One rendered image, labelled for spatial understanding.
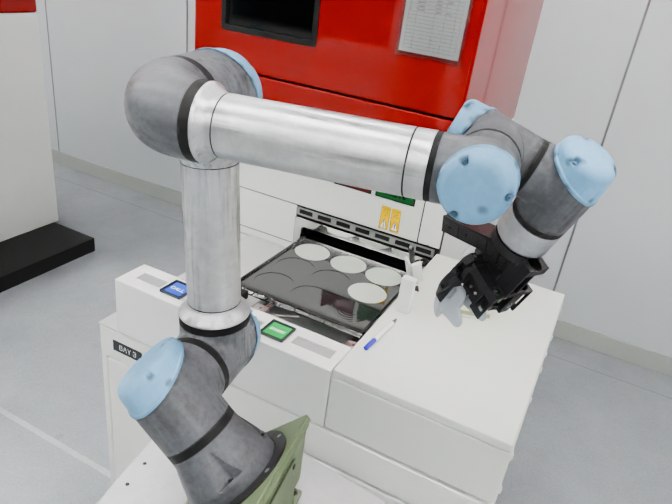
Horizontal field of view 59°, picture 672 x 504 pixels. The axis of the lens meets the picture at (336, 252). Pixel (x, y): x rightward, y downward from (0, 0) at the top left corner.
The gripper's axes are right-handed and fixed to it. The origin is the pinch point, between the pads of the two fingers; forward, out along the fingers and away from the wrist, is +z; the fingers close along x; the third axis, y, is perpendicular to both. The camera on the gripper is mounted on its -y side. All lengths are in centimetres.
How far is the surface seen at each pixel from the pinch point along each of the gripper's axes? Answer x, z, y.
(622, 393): 181, 131, 2
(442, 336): 18.9, 27.7, -5.9
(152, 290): -33, 44, -39
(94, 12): 8, 167, -331
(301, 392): -12.2, 36.6, -5.2
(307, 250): 15, 58, -53
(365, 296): 18, 46, -29
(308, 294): 4, 48, -33
